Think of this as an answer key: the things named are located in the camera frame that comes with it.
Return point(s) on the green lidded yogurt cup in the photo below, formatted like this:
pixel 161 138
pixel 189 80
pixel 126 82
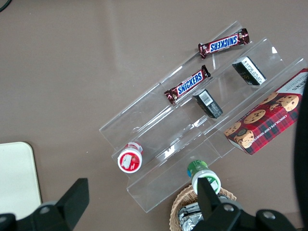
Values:
pixel 198 168

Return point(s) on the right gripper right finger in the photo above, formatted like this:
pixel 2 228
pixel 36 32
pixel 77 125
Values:
pixel 211 211

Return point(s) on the red lidded yogurt cup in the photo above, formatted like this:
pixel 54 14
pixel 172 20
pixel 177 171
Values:
pixel 130 160

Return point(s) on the silver foil packet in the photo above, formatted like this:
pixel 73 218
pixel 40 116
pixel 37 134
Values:
pixel 190 216

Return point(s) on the light tan wicker basket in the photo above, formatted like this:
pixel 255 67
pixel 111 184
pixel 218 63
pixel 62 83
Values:
pixel 175 216

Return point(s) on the clear acrylic stepped stand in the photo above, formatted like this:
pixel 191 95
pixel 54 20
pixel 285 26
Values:
pixel 154 115

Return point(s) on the beige plastic tray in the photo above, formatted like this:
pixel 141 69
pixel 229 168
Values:
pixel 16 173

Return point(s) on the small black box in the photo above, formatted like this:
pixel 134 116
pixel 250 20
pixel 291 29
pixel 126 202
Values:
pixel 249 71
pixel 207 103

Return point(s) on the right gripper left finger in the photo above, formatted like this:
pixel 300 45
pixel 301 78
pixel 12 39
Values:
pixel 69 204

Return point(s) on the red tartan cookie box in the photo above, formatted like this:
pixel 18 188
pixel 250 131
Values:
pixel 264 120

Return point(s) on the Snickers chocolate bar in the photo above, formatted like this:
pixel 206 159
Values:
pixel 223 43
pixel 187 84

